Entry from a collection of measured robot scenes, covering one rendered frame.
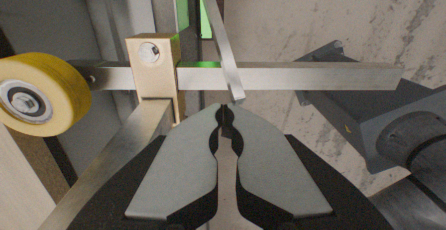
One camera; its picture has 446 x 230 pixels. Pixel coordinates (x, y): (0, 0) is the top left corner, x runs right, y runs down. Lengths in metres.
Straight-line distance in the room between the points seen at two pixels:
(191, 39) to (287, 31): 0.82
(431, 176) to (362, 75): 0.44
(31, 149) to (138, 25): 0.30
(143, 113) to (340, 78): 0.24
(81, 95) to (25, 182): 0.15
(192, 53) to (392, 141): 0.63
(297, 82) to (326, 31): 0.97
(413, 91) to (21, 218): 0.95
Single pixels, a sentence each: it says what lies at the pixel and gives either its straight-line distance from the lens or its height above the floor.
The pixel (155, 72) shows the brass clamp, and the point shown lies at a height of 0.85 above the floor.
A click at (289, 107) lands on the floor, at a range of 1.30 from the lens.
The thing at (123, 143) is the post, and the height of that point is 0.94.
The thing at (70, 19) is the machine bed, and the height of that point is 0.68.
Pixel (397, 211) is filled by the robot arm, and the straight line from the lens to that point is 0.68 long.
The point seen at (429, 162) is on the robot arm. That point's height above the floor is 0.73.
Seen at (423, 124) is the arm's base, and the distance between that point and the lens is 0.76.
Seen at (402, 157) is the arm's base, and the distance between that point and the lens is 0.76.
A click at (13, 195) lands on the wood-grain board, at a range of 0.38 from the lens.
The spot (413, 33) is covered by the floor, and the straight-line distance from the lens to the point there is 1.52.
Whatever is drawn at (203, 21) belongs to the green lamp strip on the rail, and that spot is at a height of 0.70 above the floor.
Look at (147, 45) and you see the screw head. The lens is 0.23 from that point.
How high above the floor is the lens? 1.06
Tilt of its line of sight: 62 degrees down
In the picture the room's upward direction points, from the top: 177 degrees clockwise
